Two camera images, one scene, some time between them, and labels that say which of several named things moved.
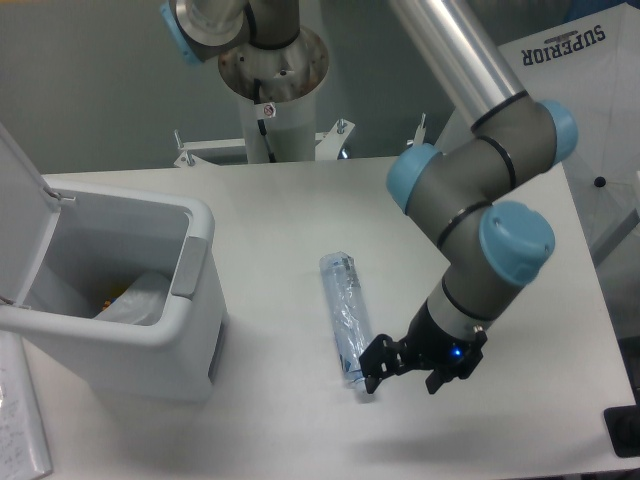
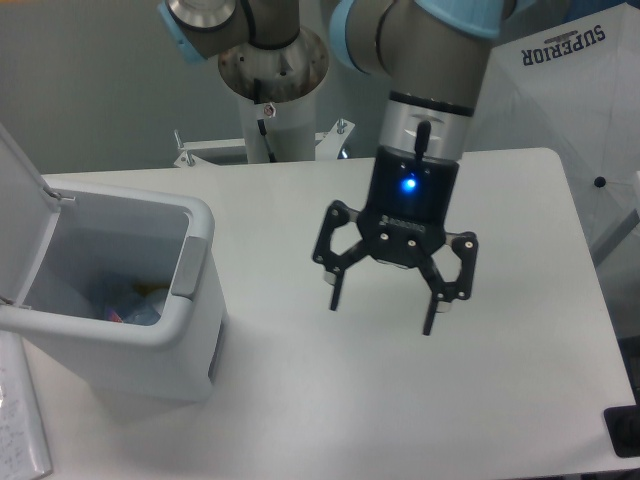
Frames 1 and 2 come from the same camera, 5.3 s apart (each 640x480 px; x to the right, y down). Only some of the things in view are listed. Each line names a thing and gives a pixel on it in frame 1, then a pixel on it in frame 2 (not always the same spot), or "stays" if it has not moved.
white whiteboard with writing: (23, 450) stays
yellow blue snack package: (108, 302) -> (145, 288)
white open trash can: (117, 290) stays
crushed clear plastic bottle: (349, 313) -> (112, 315)
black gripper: (427, 347) -> (411, 199)
